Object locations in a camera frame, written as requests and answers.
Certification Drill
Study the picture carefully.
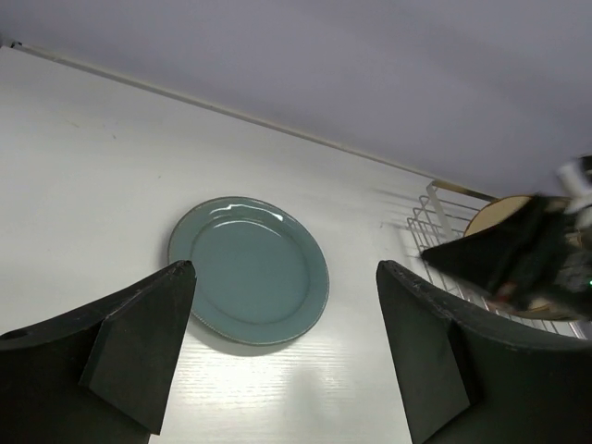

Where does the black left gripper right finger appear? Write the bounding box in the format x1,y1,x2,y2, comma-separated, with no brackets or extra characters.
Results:
376,261,591,443

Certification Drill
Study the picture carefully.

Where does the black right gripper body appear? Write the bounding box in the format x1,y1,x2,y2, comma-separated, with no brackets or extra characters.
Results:
489,194,591,315

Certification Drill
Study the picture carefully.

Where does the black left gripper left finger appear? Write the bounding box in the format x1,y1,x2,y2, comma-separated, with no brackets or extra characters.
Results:
1,261,196,443

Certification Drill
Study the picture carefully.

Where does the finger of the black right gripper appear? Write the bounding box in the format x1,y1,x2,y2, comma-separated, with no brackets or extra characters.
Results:
420,195,546,294

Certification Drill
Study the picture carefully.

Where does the beige bird pattern plate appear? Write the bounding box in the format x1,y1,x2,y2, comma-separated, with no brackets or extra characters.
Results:
463,195,591,322

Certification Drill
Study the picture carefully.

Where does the teal blue plate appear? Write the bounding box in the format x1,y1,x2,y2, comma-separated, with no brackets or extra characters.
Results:
167,196,330,346

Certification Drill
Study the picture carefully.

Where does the wire dish rack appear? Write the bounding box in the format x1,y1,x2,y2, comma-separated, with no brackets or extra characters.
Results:
419,194,591,339

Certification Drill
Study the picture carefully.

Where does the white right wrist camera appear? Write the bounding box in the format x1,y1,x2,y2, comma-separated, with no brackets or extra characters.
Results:
557,154,591,214

